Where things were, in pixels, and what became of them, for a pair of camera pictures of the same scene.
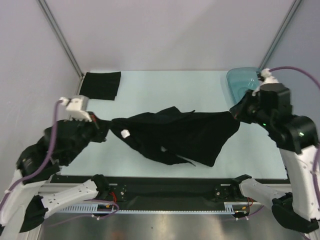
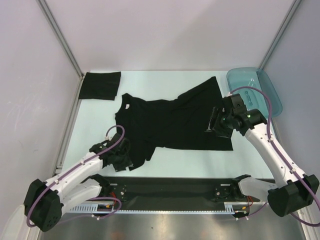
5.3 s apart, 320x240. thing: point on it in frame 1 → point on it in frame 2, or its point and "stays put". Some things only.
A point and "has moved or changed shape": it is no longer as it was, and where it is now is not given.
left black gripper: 101,127 → 126,162
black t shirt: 173,136 has moved or changed shape
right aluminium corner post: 280,34 stays put
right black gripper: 244,107 → 217,120
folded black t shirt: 104,86 stays put
